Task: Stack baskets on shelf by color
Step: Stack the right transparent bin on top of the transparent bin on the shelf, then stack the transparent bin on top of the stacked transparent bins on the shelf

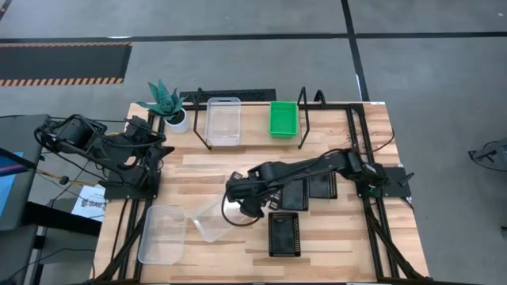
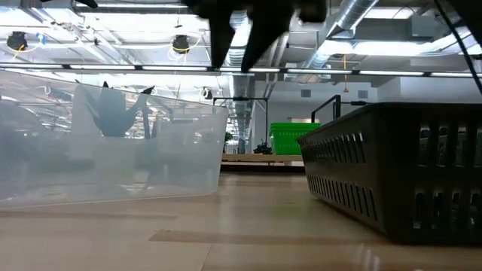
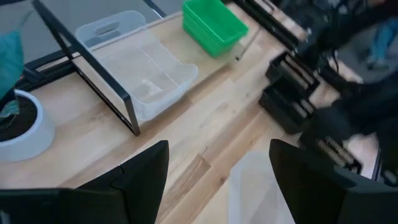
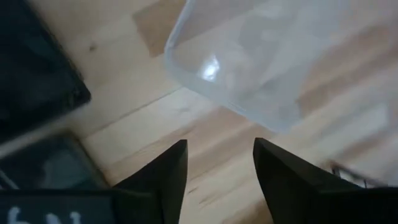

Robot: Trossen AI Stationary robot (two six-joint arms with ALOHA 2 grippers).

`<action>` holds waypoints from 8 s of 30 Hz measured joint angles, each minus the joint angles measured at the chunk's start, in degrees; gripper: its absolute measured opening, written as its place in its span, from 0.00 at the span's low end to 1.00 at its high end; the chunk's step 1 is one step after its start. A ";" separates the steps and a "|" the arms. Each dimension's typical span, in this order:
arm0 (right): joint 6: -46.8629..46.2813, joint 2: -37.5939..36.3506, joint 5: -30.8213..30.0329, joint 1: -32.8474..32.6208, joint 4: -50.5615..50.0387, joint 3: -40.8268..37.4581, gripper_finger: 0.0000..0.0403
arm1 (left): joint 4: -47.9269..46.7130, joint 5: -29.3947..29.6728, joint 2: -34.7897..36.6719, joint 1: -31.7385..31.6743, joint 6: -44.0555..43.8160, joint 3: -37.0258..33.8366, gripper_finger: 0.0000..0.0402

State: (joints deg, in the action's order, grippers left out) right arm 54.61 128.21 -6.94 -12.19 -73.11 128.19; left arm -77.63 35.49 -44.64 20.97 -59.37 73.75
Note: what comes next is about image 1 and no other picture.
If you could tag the black hazard-striped floor mat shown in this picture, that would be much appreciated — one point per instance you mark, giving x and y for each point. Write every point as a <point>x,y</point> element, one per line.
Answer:
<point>59,61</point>

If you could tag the green artificial plant leaves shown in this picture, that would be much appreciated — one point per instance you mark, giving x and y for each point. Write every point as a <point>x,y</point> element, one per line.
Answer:
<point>164,99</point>

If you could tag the black perforated floor strip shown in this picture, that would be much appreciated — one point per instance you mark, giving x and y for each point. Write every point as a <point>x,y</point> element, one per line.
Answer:
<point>253,94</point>

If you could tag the black table frame rails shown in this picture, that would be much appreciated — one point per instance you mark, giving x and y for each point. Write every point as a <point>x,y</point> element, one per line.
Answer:
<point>357,107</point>

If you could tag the white round plant pot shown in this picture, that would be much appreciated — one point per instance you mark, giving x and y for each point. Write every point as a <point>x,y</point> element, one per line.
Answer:
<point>178,124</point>

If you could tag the clear plastic container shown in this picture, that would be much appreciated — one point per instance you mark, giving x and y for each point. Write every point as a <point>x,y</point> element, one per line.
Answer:
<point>212,223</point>
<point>162,237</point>
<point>222,122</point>

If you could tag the white printed paper sign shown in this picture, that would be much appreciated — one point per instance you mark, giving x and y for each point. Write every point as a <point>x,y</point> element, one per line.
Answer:
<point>90,204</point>

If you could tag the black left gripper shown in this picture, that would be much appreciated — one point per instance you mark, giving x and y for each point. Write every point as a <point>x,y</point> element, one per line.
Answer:
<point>144,132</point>

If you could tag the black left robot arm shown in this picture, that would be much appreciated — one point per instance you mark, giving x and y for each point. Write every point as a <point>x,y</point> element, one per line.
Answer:
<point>75,132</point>

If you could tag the black metal shelf frame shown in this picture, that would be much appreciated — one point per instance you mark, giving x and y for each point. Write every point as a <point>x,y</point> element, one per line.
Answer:
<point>306,118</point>

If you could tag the green plastic slotted basket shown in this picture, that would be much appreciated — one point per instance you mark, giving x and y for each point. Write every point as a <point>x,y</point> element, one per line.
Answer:
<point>283,118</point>

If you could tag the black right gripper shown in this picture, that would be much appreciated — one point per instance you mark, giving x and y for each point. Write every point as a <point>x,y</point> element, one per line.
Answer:
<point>247,190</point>

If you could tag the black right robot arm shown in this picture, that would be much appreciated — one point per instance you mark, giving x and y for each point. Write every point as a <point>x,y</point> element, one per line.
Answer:
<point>301,170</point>

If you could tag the blue sheet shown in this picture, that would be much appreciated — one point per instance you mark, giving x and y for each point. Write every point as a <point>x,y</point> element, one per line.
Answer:
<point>4,186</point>

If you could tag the black desk beam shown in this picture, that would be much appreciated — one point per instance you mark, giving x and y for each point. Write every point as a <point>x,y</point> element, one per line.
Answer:
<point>59,217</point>

